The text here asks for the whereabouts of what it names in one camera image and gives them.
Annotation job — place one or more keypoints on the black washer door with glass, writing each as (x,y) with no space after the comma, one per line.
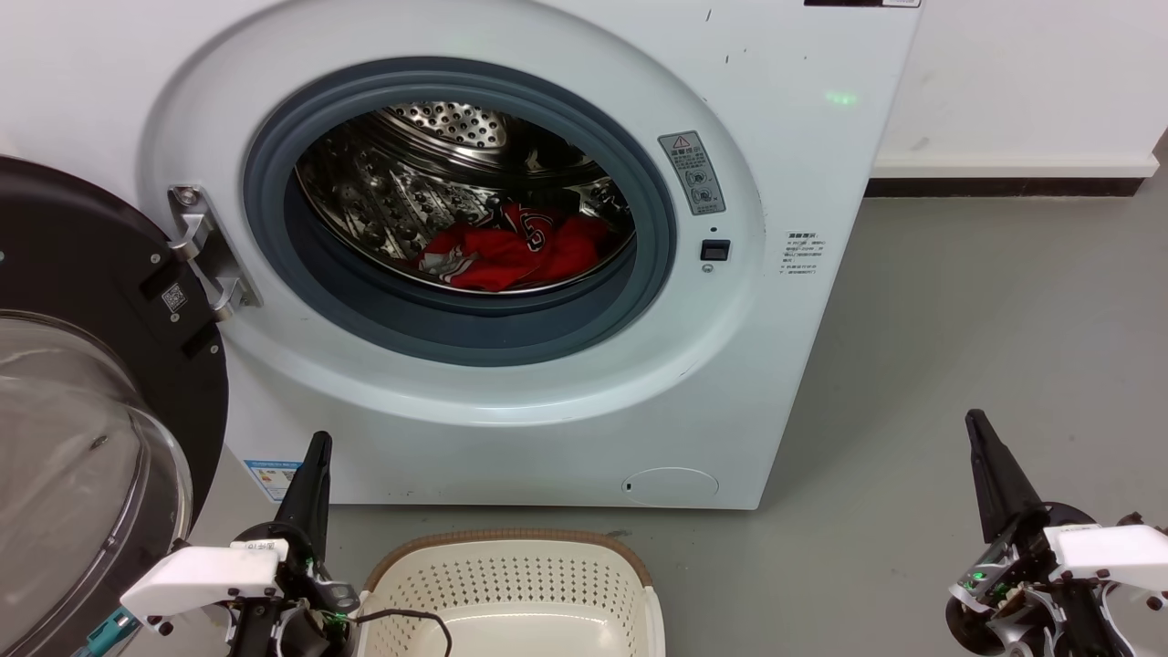
(82,246)

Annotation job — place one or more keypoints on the cream perforated plastic laundry basket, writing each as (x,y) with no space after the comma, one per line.
(511,575)

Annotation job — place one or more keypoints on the grey rubber door gasket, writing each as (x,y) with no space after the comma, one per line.
(456,333)

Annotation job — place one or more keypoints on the grey warning sticker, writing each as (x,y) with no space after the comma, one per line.
(692,173)

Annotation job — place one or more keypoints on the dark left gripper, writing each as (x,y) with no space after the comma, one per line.
(301,630)

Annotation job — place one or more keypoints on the stainless steel washing machine drum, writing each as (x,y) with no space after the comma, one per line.
(411,201)

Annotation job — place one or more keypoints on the silver metal door hinge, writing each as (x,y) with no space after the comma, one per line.
(214,265)

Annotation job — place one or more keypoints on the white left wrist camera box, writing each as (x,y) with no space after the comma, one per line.
(201,575)

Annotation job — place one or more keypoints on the black and white baseboard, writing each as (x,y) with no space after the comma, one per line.
(1004,187)

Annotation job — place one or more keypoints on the white front-load washing machine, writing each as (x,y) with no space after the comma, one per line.
(776,365)

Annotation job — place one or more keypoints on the black control panel strip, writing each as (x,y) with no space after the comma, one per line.
(862,3)

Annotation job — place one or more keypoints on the red sports jersey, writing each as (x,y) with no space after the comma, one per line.
(511,260)

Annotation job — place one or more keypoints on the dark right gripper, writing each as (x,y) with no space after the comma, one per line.
(1004,593)

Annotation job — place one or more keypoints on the teal plug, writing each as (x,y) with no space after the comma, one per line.
(109,631)

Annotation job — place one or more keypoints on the blue and white energy label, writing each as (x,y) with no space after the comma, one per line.
(271,479)

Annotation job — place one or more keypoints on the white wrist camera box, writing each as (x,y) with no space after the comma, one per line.
(201,575)
(1113,552)

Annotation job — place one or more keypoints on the white QR code sticker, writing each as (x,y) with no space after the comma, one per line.
(174,297)

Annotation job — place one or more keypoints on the round white filter cover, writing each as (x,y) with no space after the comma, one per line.
(670,486)

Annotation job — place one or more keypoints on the black door latch socket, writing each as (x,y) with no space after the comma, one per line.
(715,250)

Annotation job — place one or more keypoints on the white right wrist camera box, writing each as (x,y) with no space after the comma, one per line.
(1113,552)

